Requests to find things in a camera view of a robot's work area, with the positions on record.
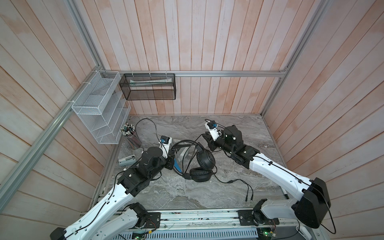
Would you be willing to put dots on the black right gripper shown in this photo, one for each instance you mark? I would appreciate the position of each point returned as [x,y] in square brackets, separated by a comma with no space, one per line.
[211,142]

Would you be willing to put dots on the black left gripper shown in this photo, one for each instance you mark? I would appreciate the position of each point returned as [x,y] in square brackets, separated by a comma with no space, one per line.
[171,159]

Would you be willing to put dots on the black blue headphones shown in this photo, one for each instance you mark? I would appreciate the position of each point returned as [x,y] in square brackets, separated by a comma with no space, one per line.
[205,159]

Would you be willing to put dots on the white headphones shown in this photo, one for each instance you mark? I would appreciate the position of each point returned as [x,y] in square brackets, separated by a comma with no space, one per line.
[182,151]

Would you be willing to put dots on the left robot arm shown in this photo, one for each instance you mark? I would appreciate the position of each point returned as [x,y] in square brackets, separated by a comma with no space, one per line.
[98,223]

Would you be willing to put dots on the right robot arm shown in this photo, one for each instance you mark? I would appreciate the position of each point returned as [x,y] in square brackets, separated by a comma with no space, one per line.
[310,201]

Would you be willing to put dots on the light blue stapler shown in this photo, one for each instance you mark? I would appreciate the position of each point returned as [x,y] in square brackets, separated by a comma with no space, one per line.
[127,161]

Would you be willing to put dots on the clear pencil jar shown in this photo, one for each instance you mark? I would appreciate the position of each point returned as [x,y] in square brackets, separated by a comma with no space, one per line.
[129,132]

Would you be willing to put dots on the black marker pen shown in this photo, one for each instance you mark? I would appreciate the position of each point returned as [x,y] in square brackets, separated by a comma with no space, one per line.
[285,193]

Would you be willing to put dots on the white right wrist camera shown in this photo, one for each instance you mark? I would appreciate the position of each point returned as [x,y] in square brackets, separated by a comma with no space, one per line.
[212,127]

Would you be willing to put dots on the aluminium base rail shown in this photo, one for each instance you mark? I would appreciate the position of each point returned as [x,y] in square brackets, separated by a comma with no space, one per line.
[218,224]

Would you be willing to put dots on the black mesh wall basket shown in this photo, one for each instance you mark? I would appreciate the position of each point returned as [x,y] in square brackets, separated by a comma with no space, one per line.
[140,87]

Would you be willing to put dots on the white mesh wall shelf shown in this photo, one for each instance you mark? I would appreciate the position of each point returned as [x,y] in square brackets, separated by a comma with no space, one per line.
[102,108]

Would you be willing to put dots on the aluminium wall rail back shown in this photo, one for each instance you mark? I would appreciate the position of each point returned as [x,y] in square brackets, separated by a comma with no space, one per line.
[201,74]

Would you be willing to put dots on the aluminium wall rail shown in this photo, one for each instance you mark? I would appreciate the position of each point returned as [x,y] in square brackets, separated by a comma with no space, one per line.
[201,74]
[305,38]
[22,169]

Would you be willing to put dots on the aluminium wall rail left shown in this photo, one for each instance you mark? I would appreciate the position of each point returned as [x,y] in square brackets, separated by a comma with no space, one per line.
[22,169]

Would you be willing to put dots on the aluminium wall rail right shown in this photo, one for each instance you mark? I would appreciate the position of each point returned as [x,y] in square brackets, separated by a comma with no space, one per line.
[305,38]

